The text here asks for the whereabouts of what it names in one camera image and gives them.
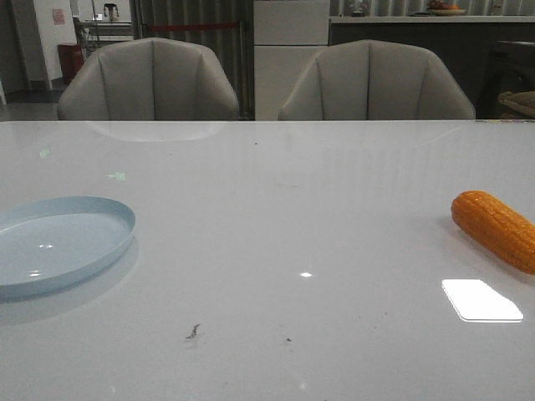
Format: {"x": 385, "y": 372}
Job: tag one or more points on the dark counter with white top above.
{"x": 463, "y": 43}

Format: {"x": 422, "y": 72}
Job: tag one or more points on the beige upholstered chair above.
{"x": 150, "y": 79}
{"x": 376, "y": 80}

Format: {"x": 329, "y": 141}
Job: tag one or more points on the left beige upholstered chair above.
{"x": 150, "y": 79}

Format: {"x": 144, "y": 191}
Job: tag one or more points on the dark wooden chair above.
{"x": 510, "y": 67}

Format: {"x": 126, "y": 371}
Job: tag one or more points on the orange plastic corn cob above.
{"x": 496, "y": 226}

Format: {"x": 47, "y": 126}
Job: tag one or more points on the woven beige cushion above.
{"x": 519, "y": 105}

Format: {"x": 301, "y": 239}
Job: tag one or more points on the white cabinet with drawers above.
{"x": 286, "y": 34}

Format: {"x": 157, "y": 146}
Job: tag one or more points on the light blue round plate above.
{"x": 52, "y": 244}

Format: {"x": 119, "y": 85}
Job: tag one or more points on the red barrier belt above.
{"x": 191, "y": 27}

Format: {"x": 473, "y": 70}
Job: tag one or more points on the red trash bin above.
{"x": 71, "y": 60}

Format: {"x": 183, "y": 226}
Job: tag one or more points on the fruit bowl on counter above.
{"x": 443, "y": 8}

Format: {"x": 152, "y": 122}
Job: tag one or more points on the right beige upholstered chair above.
{"x": 376, "y": 80}

